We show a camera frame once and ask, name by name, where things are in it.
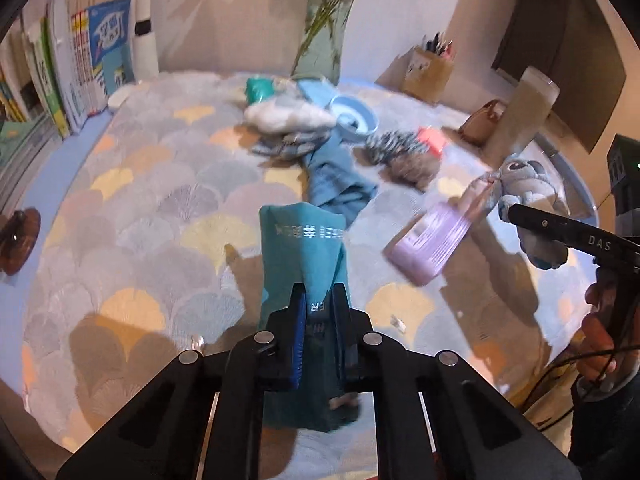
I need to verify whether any bunch of pens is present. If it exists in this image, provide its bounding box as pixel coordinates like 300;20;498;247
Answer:
420;32;454;59

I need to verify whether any tall beige container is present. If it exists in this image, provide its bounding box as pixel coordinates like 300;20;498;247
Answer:
487;66;560;161

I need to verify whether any fan pattern rug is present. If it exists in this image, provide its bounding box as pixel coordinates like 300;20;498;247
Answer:
20;70;596;461

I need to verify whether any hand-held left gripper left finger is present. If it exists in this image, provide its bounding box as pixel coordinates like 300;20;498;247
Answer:
55;282;308;480

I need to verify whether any person's right forearm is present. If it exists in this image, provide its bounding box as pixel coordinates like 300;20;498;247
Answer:
567;375;640;471

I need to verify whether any blue cloth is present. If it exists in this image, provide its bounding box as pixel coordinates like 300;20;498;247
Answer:
302;135;379;227

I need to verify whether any grey koala plush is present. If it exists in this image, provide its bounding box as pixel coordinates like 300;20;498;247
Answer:
497;159;571;271

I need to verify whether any glass vase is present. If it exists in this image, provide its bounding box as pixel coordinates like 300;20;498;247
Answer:
290;0;362;86

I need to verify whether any row of upright books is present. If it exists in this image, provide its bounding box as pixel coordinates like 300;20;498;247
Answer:
0;0;137;171

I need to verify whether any wooden pen holder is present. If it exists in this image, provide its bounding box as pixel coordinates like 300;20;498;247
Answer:
402;45;456;106

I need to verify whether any teal squishy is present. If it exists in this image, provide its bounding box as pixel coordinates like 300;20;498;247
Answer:
245;77;274;107

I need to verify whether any person's right hand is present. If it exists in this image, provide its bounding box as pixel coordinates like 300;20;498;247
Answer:
575;281;626;386

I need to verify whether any light blue bowl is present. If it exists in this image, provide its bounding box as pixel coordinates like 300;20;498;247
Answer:
329;95;379;142

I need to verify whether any black white striped sock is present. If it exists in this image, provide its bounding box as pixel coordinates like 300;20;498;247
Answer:
364;130;422;163

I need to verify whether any brown round object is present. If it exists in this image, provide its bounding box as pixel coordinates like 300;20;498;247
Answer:
0;207;42;277

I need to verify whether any white fluffy cloth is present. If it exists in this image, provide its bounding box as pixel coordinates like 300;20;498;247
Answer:
244;99;337;133

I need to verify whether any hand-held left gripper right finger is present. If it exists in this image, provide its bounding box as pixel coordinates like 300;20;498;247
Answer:
332;284;583;480

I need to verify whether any small brown bag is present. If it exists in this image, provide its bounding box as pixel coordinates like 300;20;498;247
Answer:
459;99;507;146

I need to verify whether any purple packet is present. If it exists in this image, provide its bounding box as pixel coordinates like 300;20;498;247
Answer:
382;175;490;287

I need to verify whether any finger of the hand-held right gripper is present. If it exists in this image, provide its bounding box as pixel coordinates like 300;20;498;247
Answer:
499;202;640;267

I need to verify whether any black cable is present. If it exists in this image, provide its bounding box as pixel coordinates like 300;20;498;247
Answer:
515;342;640;433

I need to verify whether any teal printed cloth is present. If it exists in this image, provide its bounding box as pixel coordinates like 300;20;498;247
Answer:
257;201;363;433

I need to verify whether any black television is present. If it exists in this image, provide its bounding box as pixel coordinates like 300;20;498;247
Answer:
492;0;628;153

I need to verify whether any grey plaid cloth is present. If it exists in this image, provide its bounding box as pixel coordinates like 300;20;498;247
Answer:
251;130;328;161

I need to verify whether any white cylinder with black band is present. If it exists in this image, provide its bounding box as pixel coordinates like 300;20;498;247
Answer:
134;0;160;80

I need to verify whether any red soft item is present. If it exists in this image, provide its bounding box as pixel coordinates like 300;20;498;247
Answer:
416;126;447;157

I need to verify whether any light blue face mask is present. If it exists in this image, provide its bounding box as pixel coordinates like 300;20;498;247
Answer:
297;80;337;107

